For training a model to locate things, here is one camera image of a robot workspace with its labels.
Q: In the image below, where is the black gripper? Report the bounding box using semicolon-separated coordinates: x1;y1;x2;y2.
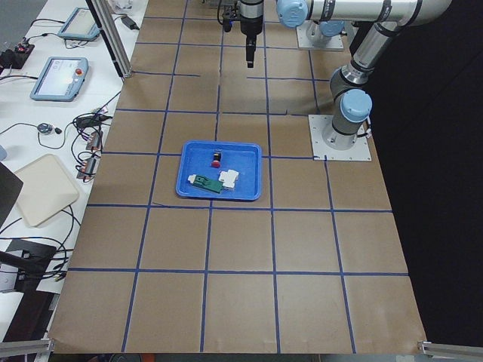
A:
239;0;263;68

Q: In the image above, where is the red emergency stop button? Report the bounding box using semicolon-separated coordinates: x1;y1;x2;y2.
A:
211;150;222;168

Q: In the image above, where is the black power adapter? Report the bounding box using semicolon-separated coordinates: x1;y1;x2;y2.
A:
120;15;140;30

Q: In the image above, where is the blue plastic tray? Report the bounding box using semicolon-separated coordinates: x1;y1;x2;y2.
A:
176;140;263;201

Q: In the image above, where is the white circuit breaker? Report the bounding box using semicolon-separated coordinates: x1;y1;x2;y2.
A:
218;170;239;190

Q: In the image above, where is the far teach pendant tablet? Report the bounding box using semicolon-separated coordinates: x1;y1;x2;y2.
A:
57;8;100;41

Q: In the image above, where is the teach pendant tablet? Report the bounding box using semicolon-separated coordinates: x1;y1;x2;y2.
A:
57;8;100;41
29;57;89;102

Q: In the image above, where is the green white relay module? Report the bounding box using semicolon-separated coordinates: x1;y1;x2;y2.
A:
188;174;223;194

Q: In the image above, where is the near teach pendant tablet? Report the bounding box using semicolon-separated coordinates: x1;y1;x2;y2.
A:
29;57;89;102

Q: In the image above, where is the beige plastic tray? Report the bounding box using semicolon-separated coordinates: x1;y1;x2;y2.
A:
14;154;79;227

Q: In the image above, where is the aluminium frame post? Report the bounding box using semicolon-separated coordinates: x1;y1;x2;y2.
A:
85;0;132;79

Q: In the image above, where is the usb hub with cables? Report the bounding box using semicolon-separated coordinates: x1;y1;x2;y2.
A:
75;127;103;183

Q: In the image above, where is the black camera stand base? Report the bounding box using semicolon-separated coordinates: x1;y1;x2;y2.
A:
1;238;57;293

